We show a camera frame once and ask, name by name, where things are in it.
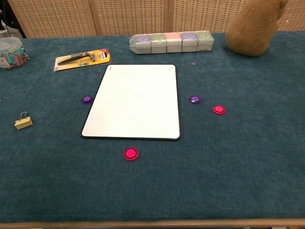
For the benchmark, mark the plain pink round magnet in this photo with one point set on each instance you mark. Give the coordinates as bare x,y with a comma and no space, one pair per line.
130,153

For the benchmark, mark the purple magnet with white mark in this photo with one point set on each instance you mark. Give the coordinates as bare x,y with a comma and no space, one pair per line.
195,99

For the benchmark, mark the pink magnet with white mark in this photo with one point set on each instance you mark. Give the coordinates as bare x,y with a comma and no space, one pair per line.
218,109

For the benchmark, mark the plain purple round magnet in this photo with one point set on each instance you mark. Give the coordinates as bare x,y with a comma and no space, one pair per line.
87,99

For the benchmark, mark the white magnetic board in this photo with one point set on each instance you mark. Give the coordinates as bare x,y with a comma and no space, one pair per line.
133,102

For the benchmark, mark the small metal paper clip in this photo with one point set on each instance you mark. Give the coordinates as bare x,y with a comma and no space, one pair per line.
192,63

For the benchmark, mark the wrapped pack of five boxes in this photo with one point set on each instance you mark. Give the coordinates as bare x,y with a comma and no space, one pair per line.
171,43

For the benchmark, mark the razor in yellow blister pack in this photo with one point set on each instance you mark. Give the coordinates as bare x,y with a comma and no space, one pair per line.
95,59

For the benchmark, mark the teal felt table cover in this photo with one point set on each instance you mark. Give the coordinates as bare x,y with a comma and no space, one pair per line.
214,167

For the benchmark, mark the wicker folding screen panel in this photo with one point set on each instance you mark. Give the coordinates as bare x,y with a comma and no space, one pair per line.
52,16
202,14
131,16

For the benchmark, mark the yellow binder clip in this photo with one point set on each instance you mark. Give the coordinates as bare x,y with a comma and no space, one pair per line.
23,123

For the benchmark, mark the brown plush toy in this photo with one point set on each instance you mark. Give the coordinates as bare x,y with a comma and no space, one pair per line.
252,31

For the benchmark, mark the clear jar of binder clips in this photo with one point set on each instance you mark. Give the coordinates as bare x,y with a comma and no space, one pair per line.
10,52

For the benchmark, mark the black stand pole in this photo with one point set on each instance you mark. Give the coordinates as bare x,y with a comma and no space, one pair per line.
17,26

